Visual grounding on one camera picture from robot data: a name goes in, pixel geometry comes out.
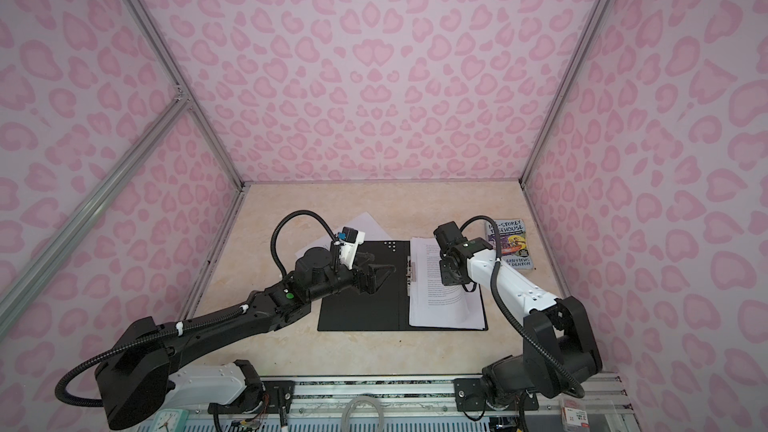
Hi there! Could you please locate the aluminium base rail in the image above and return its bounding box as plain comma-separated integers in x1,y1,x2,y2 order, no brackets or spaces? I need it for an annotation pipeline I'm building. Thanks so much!
159,368,640,431

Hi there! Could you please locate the clear plastic tube loop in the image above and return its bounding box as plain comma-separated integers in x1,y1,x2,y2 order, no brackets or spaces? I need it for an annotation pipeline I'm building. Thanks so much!
340,395,388,432

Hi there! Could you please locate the right aluminium frame post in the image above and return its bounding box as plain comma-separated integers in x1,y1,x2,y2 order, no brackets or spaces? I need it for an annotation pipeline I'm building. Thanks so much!
519,0,615,191

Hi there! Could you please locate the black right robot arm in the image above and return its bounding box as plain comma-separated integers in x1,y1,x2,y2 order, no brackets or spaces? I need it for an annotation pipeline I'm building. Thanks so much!
433,215,603,410

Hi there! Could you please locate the treehouse storey book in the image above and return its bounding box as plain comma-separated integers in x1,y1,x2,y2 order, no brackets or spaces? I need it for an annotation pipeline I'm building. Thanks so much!
496,219,534,270

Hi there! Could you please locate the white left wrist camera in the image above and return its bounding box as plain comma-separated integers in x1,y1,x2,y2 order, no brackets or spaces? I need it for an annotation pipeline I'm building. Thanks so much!
334,226,365,269

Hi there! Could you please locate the aluminium frame post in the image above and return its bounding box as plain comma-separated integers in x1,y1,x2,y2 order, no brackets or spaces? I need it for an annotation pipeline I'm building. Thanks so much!
519,0,615,191
122,0,246,191

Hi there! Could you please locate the diagonal aluminium frame bar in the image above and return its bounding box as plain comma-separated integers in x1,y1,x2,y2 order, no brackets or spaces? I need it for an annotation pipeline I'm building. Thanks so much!
1,93,189,337

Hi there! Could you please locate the small green clock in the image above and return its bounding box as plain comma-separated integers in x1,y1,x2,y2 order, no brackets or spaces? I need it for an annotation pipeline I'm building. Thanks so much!
148,409,189,432

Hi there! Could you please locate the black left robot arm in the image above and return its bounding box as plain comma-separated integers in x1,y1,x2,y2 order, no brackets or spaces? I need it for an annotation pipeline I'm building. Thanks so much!
54,210,397,430

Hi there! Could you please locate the printed paper sheet back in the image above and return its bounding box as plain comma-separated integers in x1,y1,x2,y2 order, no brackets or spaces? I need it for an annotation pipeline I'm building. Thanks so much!
409,237,487,330

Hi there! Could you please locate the left aluminium frame post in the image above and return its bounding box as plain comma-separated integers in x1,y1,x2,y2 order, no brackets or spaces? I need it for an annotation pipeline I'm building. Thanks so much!
122,0,246,191

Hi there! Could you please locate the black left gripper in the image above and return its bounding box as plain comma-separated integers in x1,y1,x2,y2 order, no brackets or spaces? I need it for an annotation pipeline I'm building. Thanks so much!
309,251,395,305

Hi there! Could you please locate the white paper sheet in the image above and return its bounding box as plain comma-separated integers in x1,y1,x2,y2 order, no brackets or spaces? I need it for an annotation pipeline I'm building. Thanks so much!
305,212,392,250

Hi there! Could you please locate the teal folder with black inside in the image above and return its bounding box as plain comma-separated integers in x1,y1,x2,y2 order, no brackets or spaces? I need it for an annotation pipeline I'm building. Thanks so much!
317,239,488,332

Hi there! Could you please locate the red white label packet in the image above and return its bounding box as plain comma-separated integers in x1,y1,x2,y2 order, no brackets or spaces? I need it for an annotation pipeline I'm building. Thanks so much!
559,396,591,432

